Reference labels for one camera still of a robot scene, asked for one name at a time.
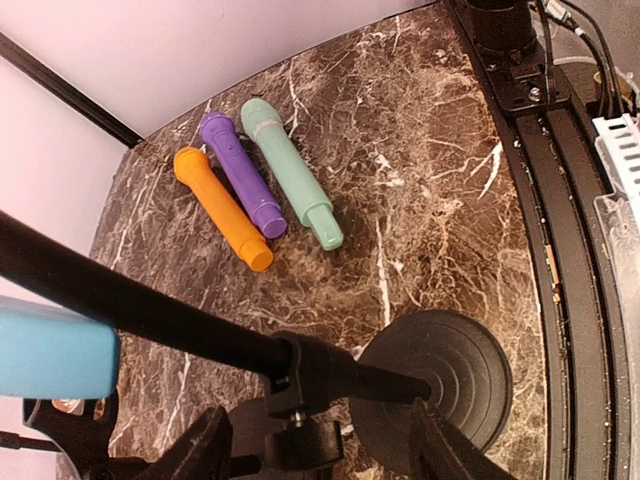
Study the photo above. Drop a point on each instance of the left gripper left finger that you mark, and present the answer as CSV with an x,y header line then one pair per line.
x,y
202,452

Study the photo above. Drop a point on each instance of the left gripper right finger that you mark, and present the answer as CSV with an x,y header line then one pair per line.
x,y
439,450

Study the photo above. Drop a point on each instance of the black stand of blue microphone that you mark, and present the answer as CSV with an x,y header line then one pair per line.
x,y
302,375

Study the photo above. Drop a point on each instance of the blue microphone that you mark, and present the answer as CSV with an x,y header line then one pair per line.
x,y
50,352

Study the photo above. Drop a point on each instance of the orange microphone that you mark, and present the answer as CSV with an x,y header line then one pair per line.
x,y
192,168

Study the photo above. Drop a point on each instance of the purple microphone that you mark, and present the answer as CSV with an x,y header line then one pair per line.
x,y
218,132

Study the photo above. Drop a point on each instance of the mint green microphone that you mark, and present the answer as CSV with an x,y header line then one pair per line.
x,y
314,210

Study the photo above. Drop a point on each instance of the black front frame rail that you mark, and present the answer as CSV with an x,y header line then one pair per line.
x,y
549,142

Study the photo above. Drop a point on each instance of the white slotted cable duct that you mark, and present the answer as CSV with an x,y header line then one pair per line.
x,y
617,144

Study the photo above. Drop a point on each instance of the right black corner post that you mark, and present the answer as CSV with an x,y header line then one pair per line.
x,y
67,93

